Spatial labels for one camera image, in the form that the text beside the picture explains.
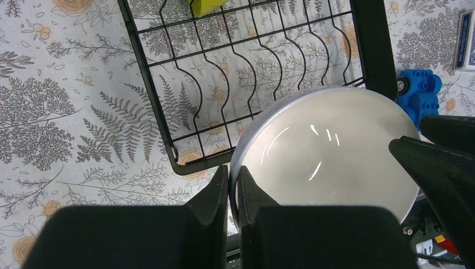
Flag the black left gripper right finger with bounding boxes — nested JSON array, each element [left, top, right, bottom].
[[237, 166, 417, 268]]

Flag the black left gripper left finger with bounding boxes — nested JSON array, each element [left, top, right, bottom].
[[23, 165, 229, 268]]

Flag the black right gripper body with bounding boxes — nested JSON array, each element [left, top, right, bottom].
[[389, 115, 474, 267]]

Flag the white bowl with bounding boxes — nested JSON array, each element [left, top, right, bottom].
[[230, 86, 420, 222]]

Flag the black wire dish rack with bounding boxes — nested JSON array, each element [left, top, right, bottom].
[[117, 0, 398, 176]]

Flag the yellow-green bowl in rack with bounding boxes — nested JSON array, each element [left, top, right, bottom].
[[188, 0, 229, 18]]

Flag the blue toy car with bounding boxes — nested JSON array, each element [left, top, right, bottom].
[[396, 69, 442, 129]]

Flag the blue card deck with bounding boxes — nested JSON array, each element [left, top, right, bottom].
[[454, 10, 474, 72]]

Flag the floral table mat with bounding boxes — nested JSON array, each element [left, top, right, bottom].
[[1, 1, 474, 268]]

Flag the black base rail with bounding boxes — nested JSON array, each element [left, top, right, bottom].
[[225, 206, 464, 268]]

